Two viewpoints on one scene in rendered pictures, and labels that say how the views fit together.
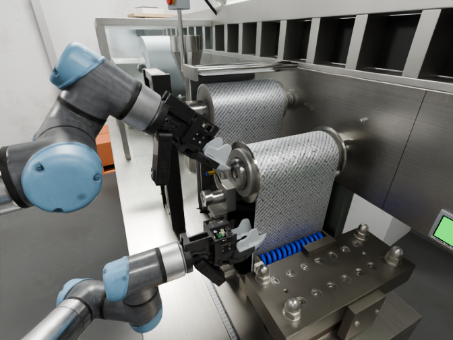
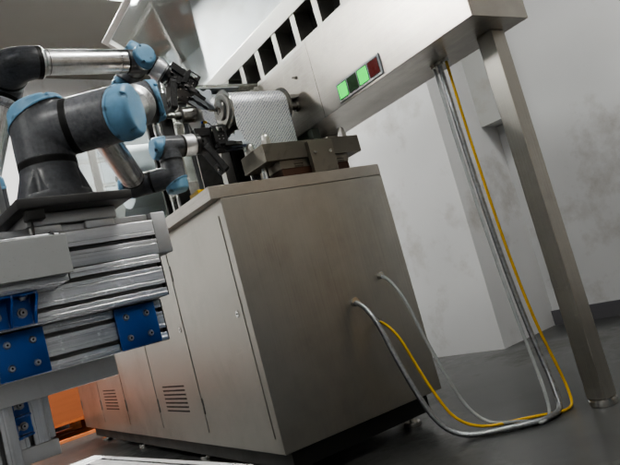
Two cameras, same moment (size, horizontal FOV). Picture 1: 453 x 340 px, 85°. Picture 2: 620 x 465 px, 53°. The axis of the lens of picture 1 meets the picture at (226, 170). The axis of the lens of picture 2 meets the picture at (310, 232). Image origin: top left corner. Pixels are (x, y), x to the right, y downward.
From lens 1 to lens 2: 200 cm
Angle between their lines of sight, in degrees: 35
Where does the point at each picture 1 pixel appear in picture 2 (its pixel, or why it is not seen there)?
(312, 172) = (268, 102)
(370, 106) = (294, 69)
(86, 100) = not seen: hidden behind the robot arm
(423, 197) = (329, 89)
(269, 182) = (238, 103)
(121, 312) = (161, 172)
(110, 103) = not seen: hidden behind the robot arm
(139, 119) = (160, 67)
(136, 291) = (170, 145)
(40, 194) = (139, 53)
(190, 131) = (185, 77)
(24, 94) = not seen: outside the picture
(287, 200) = (257, 120)
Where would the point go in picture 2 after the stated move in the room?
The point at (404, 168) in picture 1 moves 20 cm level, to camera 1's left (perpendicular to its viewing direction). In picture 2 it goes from (318, 83) to (266, 94)
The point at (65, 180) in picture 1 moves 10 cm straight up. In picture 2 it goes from (146, 51) to (138, 21)
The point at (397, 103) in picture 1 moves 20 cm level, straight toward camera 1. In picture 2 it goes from (301, 57) to (275, 44)
